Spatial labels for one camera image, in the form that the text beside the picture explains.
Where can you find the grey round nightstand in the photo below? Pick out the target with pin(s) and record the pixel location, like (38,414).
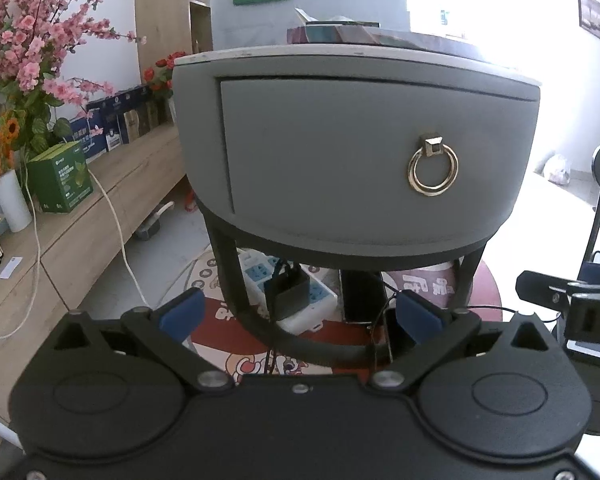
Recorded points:
(205,135)

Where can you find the white card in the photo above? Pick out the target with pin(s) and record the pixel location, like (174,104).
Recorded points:
(9,267)

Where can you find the framed wall picture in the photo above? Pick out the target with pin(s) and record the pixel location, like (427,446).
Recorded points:
(592,12)

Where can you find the blue and white box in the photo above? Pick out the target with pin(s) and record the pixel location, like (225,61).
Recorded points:
(87,135)

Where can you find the black power adapter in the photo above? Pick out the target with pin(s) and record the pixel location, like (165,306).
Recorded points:
(290,292)

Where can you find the purple tray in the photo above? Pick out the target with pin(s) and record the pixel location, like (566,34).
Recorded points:
(360,32)

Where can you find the grey floor tool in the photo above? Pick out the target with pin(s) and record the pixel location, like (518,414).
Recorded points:
(152,225)

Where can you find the wooden shelf unit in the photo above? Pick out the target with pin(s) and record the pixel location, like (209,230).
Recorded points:
(160,5)

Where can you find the pink blossom bouquet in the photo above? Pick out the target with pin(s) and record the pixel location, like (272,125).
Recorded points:
(30,60)

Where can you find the white vase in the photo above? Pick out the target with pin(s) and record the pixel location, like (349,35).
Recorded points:
(11,200)

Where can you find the white plastic bag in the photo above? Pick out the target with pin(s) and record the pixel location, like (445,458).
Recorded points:
(555,167)

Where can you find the black box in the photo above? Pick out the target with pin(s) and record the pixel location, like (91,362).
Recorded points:
(362,295)

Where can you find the grey nightstand drawer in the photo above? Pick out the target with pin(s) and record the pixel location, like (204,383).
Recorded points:
(320,150)

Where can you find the dark blue box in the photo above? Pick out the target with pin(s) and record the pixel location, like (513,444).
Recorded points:
(139,110)
(111,120)

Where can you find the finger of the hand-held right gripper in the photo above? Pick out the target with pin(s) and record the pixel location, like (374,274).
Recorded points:
(542,290)

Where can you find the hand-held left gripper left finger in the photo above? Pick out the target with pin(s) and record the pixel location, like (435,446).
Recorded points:
(182,312)

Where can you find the white power strip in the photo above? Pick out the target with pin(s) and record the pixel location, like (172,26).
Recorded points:
(320,295)

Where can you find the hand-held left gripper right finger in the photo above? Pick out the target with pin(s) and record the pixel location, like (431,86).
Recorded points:
(417,317)

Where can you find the red flower bunch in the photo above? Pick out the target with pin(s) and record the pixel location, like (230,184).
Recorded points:
(162,72)

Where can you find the wooden low cabinet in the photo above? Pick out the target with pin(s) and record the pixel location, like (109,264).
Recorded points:
(70,240)

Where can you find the green box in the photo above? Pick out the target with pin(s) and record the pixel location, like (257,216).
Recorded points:
(60,180)

